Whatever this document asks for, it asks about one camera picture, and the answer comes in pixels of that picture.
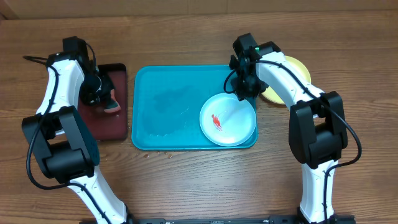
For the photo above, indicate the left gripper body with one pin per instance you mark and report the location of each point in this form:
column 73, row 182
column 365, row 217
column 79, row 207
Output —
column 94, row 88

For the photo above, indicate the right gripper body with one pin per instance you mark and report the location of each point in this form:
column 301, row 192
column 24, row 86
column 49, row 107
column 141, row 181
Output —
column 248, row 87

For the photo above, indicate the green and red sponge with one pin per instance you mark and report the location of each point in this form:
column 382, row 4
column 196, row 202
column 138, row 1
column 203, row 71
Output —
column 112, row 105

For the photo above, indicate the yellow-green plate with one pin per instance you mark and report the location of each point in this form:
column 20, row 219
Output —
column 272, row 96

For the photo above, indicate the dark red black-rimmed tray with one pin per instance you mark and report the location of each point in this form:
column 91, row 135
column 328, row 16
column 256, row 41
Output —
column 108, row 126

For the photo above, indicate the light blue plate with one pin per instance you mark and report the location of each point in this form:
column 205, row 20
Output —
column 227, row 121

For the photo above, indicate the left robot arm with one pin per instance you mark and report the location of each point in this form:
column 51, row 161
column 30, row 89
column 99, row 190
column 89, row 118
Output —
column 62, row 152

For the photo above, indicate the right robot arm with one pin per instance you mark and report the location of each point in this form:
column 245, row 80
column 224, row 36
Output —
column 317, row 127

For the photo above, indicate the teal plastic serving tray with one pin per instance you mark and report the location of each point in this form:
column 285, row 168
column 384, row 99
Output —
column 167, row 104

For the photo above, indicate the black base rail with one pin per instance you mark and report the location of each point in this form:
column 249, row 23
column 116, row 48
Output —
column 273, row 219

